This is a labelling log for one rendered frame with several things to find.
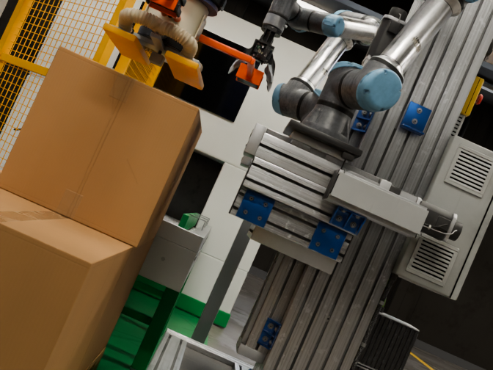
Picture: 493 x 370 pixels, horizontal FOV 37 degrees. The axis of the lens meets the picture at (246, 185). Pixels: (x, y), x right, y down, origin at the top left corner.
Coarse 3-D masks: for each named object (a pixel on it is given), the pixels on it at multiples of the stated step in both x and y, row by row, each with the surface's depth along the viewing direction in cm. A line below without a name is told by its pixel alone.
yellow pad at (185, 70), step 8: (168, 56) 204; (176, 56) 204; (176, 64) 208; (184, 64) 204; (192, 64) 204; (176, 72) 223; (184, 72) 216; (192, 72) 210; (200, 72) 214; (184, 80) 232; (192, 80) 225; (200, 80) 222; (200, 88) 234
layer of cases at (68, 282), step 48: (0, 192) 178; (0, 240) 129; (48, 240) 134; (96, 240) 167; (0, 288) 129; (48, 288) 129; (96, 288) 151; (0, 336) 129; (48, 336) 129; (96, 336) 198
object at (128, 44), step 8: (104, 24) 204; (112, 32) 204; (120, 32) 204; (128, 32) 206; (112, 40) 217; (120, 40) 210; (128, 40) 204; (136, 40) 206; (120, 48) 225; (128, 48) 219; (136, 48) 212; (128, 56) 233; (136, 56) 226; (144, 56) 224; (144, 64) 236
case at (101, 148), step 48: (48, 96) 190; (96, 96) 190; (144, 96) 191; (48, 144) 189; (96, 144) 190; (144, 144) 190; (192, 144) 228; (48, 192) 189; (96, 192) 190; (144, 192) 190; (144, 240) 204
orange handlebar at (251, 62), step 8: (200, 40) 224; (208, 40) 224; (216, 48) 225; (224, 48) 224; (232, 48) 224; (232, 56) 225; (240, 56) 224; (248, 56) 224; (248, 64) 227; (248, 72) 239
